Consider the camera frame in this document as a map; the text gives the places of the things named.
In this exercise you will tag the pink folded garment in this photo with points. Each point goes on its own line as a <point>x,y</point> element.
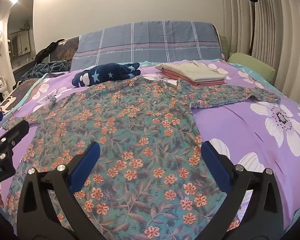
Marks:
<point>175,76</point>

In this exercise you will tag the green pillow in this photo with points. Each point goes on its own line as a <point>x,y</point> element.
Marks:
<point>252,70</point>

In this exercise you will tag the beige curtain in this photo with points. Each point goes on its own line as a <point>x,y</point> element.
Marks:
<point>277,38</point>

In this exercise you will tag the navy star plush toy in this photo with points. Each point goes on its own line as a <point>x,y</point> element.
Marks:
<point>95,75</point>

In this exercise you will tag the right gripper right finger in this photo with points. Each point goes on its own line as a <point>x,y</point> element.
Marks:
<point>263,218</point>

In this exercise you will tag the dark teal knitted blanket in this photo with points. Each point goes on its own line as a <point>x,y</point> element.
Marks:
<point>39,70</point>

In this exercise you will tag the arched wall mirror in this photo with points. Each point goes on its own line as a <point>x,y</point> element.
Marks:
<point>20,33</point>

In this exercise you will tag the teal floral shirt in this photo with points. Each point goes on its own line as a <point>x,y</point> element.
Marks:
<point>150,181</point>

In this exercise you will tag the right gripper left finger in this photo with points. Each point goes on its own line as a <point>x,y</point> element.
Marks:
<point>36,217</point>

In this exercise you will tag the purple floral bedsheet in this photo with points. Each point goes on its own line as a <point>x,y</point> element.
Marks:
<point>255,134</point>

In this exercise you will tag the beige folded garment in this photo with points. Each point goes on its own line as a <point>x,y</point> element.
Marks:
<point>196,71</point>

